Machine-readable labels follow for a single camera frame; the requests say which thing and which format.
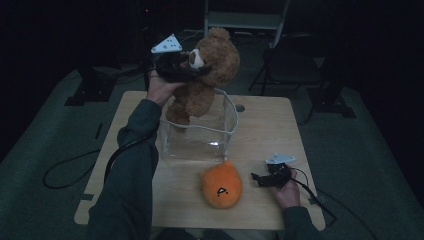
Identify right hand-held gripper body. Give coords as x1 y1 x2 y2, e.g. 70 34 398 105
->
263 152 297 188

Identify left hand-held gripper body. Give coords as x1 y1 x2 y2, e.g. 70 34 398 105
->
150 33 194 84

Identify brown teddy bear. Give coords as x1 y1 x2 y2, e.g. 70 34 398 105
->
165 26 241 130

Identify orange plush toy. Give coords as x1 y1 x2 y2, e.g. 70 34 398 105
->
199 160 244 210

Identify clear plastic bin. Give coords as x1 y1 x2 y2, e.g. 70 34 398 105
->
157 87 240 163

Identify person's right hand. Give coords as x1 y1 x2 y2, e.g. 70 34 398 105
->
269 165 302 209

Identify person's left hand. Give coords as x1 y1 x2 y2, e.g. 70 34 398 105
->
146 68 188 108

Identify white metal stand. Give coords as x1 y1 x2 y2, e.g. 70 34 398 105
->
202 0 292 49

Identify black stand base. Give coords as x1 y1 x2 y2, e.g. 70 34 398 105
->
64 64 118 107
305 59 357 119

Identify black folding chair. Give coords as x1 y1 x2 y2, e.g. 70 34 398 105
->
248 32 324 98

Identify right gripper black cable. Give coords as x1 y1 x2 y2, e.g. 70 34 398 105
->
290 165 338 228

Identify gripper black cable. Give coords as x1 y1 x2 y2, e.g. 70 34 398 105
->
290 165 338 228
42 131 158 190

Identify bundle of floor cables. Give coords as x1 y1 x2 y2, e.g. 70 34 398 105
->
229 30 264 48

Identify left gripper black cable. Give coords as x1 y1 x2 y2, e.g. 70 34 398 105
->
42 131 158 190

